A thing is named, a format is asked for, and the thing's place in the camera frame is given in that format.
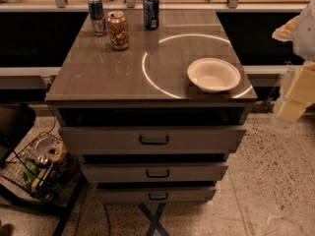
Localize white paper bowl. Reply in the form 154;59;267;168
187;58;241;93

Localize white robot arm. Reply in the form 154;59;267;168
272;0;315;124

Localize orange soda can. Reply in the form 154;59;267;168
107;11;129;50

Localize silver blue energy drink can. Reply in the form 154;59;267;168
88;0;107;35

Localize blue pepsi can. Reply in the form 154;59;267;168
143;0;159;30

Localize grey drawer cabinet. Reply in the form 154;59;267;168
46;10;257;189

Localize blue tape cross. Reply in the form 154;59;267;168
139;204;170;236

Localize middle drawer with handle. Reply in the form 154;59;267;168
81;162;228;183

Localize drawer with handle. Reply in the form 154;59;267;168
81;162;228;183
59;125;246;154
94;187;217;203

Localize top drawer with handle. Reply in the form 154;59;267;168
59;125;246;154

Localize bottom drawer with handle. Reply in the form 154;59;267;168
94;187;217;203

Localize black wire basket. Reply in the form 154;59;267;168
1;132;80;203

